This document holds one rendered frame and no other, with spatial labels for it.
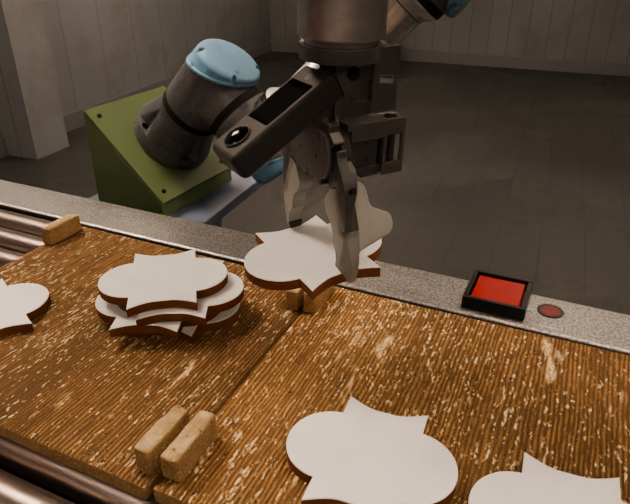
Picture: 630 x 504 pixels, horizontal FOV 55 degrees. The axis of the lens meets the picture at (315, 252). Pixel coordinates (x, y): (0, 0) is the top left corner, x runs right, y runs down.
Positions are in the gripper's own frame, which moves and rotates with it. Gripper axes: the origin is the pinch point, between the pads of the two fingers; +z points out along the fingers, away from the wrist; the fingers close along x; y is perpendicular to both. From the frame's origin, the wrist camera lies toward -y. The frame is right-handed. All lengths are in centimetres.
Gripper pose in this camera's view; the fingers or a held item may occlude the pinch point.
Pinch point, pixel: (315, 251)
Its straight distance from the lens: 60.1
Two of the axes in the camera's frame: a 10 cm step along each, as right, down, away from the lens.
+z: -0.2, 8.7, 4.9
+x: -4.8, -4.4, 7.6
